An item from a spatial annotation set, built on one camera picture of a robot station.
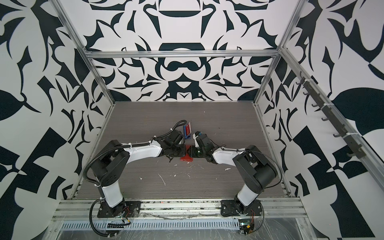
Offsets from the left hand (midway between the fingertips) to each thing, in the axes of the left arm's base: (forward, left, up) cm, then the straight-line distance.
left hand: (188, 149), depth 91 cm
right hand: (0, -1, 0) cm, 1 cm away
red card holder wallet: (-3, +1, -4) cm, 5 cm away
